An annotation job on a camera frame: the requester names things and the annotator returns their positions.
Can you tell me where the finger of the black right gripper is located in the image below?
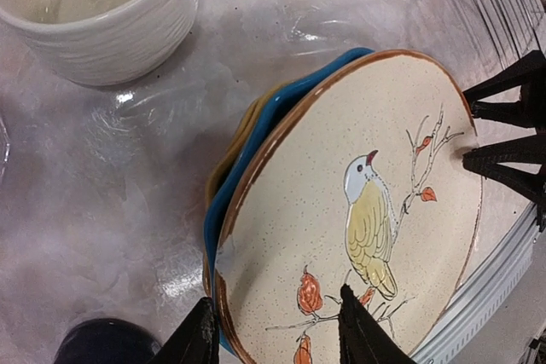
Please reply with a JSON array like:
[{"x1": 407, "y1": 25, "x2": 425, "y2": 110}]
[
  {"x1": 463, "y1": 50, "x2": 545, "y2": 128},
  {"x1": 462, "y1": 134, "x2": 545, "y2": 230}
]

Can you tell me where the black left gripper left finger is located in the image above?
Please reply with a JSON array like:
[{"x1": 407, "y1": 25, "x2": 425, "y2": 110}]
[{"x1": 148, "y1": 297, "x2": 220, "y2": 364}]

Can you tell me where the dark blue ceramic mug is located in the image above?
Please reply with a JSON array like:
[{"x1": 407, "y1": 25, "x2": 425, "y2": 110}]
[{"x1": 53, "y1": 318, "x2": 161, "y2": 364}]

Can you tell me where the blue polka dot plate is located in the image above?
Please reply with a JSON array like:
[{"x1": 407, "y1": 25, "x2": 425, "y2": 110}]
[{"x1": 203, "y1": 48, "x2": 387, "y2": 363}]

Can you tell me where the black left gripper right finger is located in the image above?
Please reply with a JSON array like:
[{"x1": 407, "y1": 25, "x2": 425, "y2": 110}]
[{"x1": 339, "y1": 285, "x2": 415, "y2": 364}]

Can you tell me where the front aluminium rail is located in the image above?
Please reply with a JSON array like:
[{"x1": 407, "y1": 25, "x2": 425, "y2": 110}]
[{"x1": 411, "y1": 205, "x2": 540, "y2": 364}]

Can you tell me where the yellow polka dot plate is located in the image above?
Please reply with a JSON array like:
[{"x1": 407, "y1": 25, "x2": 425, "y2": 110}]
[{"x1": 204, "y1": 82, "x2": 299, "y2": 284}]

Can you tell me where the clear glass tumbler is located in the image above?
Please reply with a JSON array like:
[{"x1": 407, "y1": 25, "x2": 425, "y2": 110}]
[{"x1": 0, "y1": 117, "x2": 10, "y2": 182}]

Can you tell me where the white ribbed ceramic mug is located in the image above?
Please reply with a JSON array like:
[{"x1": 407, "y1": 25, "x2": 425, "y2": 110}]
[{"x1": 1, "y1": 0, "x2": 199, "y2": 86}]

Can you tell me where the cream bird pattern plate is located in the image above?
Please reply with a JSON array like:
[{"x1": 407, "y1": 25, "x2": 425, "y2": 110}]
[{"x1": 213, "y1": 49, "x2": 483, "y2": 363}]

